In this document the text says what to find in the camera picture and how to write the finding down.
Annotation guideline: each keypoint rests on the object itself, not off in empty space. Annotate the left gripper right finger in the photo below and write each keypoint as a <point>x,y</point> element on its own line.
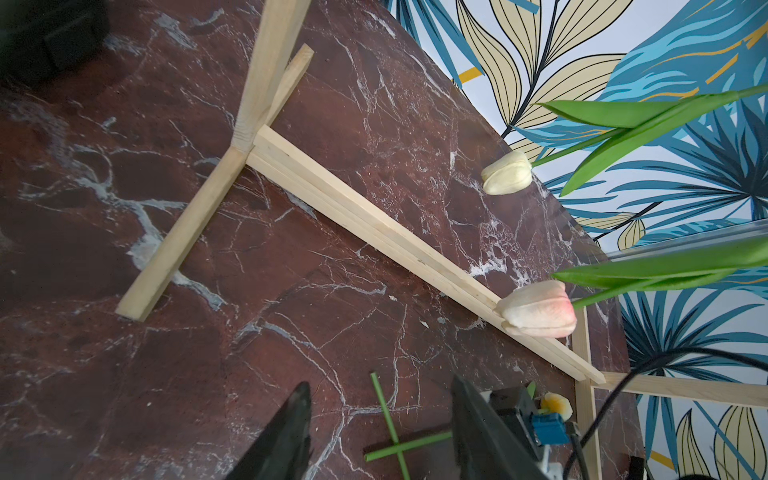
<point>485,448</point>

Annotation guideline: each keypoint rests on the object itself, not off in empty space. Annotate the yellow tulip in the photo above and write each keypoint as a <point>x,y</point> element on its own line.
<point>390,424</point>

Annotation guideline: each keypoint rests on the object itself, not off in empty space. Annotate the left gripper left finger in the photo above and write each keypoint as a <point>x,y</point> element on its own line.
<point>282,450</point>

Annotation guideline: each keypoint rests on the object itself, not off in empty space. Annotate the wooden clothes rack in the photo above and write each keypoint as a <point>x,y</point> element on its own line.
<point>274,71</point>

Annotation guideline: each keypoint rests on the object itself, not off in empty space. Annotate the black plastic case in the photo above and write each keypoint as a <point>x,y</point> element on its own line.
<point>39,39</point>

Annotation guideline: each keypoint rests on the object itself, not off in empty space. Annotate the pink tulip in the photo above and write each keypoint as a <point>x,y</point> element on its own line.
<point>547,309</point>

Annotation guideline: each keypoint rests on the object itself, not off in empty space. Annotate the cream white tulip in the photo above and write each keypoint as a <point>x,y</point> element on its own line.
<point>628,125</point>

